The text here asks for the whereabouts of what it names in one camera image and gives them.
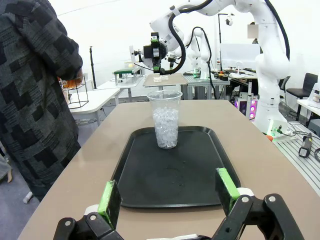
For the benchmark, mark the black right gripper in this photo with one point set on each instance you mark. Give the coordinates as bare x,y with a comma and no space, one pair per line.
150,52

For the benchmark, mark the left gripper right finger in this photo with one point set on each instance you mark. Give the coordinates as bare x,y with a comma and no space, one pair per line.
228,190

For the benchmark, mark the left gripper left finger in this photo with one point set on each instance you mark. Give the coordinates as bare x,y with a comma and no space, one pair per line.
110,202

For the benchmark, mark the tall clear iced cup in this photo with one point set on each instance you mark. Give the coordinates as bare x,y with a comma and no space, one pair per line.
166,125

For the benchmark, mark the glass tea dispenser jar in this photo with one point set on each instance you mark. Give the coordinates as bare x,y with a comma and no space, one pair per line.
71,83

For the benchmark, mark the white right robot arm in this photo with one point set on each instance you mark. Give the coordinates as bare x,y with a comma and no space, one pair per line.
270,65

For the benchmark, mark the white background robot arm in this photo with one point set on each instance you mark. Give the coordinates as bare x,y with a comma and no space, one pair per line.
203,50

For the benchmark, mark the person's right forearm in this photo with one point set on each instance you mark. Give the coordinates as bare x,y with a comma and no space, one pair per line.
68,60

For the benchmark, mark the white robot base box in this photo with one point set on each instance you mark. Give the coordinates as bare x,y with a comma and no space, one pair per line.
277,127

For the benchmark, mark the brown top background table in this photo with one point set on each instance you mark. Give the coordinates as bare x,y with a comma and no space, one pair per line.
172,79

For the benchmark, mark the green topped conveyor unit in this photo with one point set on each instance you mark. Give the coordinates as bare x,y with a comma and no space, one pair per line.
126,72

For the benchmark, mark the black plastic serving tray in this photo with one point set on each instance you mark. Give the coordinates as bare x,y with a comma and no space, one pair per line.
155,180

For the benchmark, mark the grey aluminium workbench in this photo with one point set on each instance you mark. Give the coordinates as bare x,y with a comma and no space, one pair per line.
207,83

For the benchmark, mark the black tripod pole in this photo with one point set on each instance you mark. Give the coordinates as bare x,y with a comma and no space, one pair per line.
93,67

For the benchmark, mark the black light stand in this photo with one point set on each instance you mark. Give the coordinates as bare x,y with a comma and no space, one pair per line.
220,42

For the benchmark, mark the aluminium slotted base table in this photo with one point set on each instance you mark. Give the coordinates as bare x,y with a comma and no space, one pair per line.
295,160

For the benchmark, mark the white cylinder on floor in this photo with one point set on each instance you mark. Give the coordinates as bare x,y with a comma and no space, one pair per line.
27,197

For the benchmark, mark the computer tower with pink fans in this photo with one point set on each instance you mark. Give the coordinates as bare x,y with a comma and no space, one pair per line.
246,108

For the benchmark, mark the black handheld tool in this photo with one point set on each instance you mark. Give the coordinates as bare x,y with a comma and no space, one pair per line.
305,147

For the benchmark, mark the seated person behind monitor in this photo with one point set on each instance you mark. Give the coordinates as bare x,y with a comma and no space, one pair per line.
255,41

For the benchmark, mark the black office chair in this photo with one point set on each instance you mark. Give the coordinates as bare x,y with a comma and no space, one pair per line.
303,86

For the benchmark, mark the person in patterned dark shirt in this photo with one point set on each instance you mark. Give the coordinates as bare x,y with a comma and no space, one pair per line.
32,100

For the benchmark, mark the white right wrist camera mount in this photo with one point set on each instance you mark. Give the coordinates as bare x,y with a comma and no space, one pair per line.
132,53

